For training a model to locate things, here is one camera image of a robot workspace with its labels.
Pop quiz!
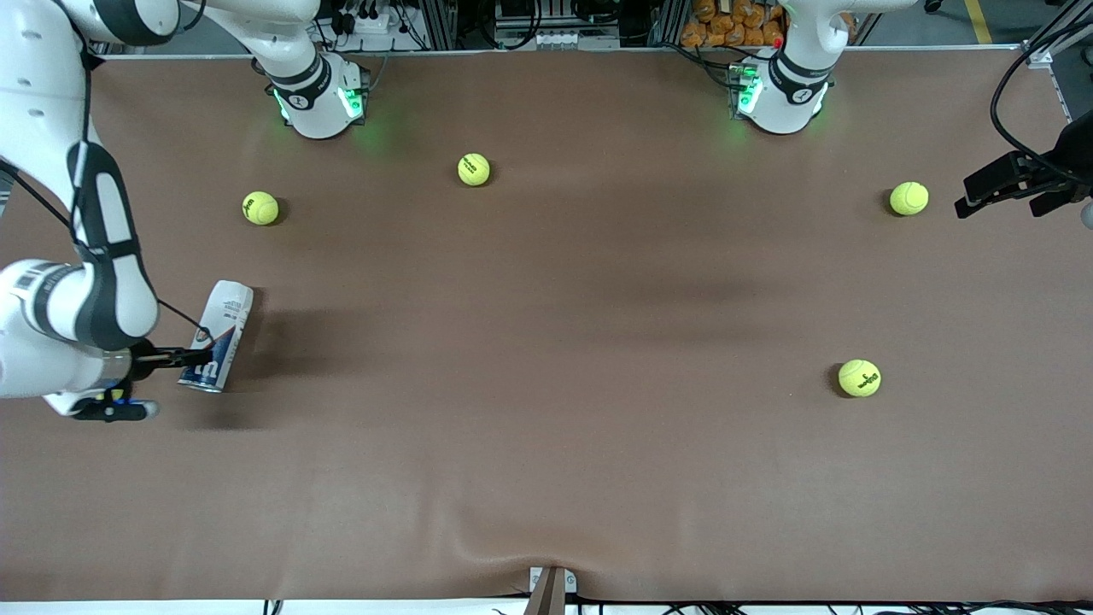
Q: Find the white power strip with plugs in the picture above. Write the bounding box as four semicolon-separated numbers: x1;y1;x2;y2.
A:
329;0;406;37

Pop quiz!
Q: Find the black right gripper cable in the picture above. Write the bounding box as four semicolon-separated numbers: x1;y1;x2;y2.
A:
0;162;213;344

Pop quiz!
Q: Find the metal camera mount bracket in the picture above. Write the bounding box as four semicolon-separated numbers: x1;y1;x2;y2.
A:
523;565;579;615

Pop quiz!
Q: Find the aluminium frame profile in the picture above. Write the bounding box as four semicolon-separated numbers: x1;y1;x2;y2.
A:
1020;0;1093;69

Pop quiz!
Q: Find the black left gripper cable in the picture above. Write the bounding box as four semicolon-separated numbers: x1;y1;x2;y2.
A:
989;17;1093;185

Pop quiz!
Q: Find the white blue tennis ball can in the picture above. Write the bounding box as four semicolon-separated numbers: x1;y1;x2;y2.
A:
178;279;254;393

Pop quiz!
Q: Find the long white power strip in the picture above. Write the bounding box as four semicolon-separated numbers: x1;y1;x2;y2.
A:
534;28;622;50

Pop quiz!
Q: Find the orange objects heap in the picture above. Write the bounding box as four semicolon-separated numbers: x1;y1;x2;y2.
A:
681;0;785;49

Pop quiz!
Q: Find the brown table cover mat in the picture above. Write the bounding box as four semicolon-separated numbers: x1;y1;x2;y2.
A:
0;47;1093;603

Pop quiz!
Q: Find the base electronics box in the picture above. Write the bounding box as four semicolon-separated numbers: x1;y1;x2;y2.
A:
728;60;763;119
340;64;373;120

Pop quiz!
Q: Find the yellow Wilson tennis ball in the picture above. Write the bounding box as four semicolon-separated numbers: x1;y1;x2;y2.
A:
242;190;280;226

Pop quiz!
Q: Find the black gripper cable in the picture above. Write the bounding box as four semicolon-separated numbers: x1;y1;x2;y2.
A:
989;17;1093;185
0;162;213;344

